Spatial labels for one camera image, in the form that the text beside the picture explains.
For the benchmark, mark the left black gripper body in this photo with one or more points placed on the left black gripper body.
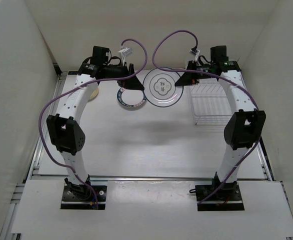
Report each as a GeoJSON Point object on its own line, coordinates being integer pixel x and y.
{"type": "Point", "coordinates": [112, 72]}

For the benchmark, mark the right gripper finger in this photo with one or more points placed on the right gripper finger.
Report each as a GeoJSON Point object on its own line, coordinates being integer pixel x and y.
{"type": "Point", "coordinates": [187, 79]}
{"type": "Point", "coordinates": [190, 67]}

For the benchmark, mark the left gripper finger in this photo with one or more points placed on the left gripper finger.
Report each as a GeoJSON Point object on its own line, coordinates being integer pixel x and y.
{"type": "Point", "coordinates": [132, 83]}
{"type": "Point", "coordinates": [131, 69]}

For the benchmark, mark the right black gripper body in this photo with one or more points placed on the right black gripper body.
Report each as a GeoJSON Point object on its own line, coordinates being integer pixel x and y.
{"type": "Point", "coordinates": [206, 68]}

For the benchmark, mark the green rim text plate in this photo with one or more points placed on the green rim text plate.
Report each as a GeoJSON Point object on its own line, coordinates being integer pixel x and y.
{"type": "Point", "coordinates": [130, 99]}

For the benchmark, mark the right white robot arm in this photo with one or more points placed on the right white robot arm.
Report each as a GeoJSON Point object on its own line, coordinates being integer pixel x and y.
{"type": "Point", "coordinates": [244, 128]}

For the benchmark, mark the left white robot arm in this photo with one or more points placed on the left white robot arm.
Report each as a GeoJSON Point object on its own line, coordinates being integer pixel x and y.
{"type": "Point", "coordinates": [64, 127]}

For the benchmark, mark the white front board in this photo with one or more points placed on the white front board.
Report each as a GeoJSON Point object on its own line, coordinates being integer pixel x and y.
{"type": "Point", "coordinates": [153, 211]}

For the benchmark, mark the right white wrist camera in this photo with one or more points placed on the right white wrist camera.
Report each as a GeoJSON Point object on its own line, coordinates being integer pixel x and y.
{"type": "Point", "coordinates": [196, 53]}

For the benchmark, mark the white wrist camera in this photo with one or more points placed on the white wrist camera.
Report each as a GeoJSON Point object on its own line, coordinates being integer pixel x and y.
{"type": "Point", "coordinates": [124, 52]}
{"type": "Point", "coordinates": [196, 53]}

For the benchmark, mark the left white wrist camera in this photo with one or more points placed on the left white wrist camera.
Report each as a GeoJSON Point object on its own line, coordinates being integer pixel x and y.
{"type": "Point", "coordinates": [124, 52]}

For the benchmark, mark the white wire dish rack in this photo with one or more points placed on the white wire dish rack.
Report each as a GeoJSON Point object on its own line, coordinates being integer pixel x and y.
{"type": "Point", "coordinates": [208, 102]}

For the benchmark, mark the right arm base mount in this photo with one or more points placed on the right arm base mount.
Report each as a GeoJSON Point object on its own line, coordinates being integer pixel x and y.
{"type": "Point", "coordinates": [228, 198]}

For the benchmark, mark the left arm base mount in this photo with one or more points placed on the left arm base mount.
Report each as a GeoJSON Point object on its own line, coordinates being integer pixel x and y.
{"type": "Point", "coordinates": [83, 199]}

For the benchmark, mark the aluminium rail bar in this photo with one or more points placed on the aluminium rail bar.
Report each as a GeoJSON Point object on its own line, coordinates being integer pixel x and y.
{"type": "Point", "coordinates": [124, 178]}

